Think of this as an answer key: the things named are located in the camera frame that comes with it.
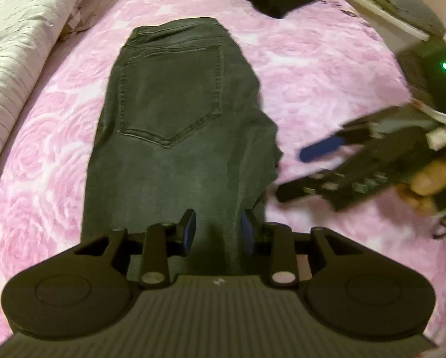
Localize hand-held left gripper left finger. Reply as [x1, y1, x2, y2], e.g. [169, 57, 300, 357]
[74, 209, 197, 288]

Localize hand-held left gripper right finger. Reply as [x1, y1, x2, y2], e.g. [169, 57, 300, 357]
[242, 209, 365, 288]

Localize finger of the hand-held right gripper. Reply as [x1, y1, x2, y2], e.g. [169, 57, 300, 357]
[275, 171, 340, 204]
[299, 119, 373, 163]

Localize dark grey jeans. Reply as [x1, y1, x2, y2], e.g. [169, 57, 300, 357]
[80, 17, 285, 274]

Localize person's right hand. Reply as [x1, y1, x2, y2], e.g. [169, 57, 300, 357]
[398, 155, 446, 217]

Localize pink rose print blanket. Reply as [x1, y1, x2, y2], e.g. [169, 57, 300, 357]
[0, 0, 446, 344]

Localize dark box with green light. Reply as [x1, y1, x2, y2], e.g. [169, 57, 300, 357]
[396, 39, 446, 116]

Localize white board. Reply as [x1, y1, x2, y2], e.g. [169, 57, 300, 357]
[340, 0, 430, 41]

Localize folded pale pink sheet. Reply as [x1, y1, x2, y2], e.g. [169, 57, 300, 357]
[61, 0, 134, 40]

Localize white quilted comforter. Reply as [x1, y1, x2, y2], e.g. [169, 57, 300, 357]
[0, 0, 97, 187]

